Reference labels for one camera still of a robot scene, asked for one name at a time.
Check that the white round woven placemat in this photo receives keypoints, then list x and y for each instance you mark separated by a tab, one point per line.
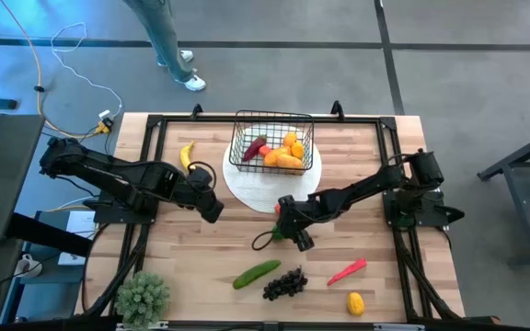
265	193

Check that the red toy chili pepper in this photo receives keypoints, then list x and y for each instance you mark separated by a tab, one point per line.
254	147

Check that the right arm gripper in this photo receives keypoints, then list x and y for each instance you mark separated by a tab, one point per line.
295	213

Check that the green toy cucumber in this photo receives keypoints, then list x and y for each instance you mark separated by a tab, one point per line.
256	274

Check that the person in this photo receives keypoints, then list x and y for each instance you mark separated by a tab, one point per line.
168	37

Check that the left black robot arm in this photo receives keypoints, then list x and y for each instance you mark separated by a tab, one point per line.
108	172

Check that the black clamp hook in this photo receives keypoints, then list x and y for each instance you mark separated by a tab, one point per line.
337	109
196	110

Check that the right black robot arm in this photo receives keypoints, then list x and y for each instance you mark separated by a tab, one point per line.
361	188

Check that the small orange toy tangerine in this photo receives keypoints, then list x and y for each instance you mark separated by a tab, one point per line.
277	209

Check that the white box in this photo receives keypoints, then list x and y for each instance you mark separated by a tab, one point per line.
81	225

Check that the green artificial potted plant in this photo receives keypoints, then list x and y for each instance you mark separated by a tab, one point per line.
142	299

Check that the small red-orange toy tomato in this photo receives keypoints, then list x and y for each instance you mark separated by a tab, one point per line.
265	151

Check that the yellow toy banana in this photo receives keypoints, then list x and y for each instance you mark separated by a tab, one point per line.
186	156

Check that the black diagonal beam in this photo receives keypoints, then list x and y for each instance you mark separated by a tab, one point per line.
49	236

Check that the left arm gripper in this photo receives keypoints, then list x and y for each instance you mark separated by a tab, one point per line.
198	188

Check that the yellow and white power plug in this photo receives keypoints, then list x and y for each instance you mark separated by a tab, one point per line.
105	123

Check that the grey metal stand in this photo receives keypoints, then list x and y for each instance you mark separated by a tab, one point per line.
527	202

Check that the black aluminium table frame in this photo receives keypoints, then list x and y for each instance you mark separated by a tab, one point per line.
352	120

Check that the white mug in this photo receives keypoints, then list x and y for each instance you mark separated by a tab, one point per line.
26	265

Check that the black side table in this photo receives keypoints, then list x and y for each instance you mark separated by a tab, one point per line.
7	174

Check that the orange toy mango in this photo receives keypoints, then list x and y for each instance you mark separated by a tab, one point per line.
273	158

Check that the yellow-orange toy fruit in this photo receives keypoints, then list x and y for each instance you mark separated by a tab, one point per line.
289	138

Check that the dark purple toy grapes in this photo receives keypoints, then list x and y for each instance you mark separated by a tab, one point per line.
286	284

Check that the tan toy potato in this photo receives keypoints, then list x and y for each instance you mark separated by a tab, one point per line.
290	162

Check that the green toy pepper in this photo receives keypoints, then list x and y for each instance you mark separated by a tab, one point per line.
275	234

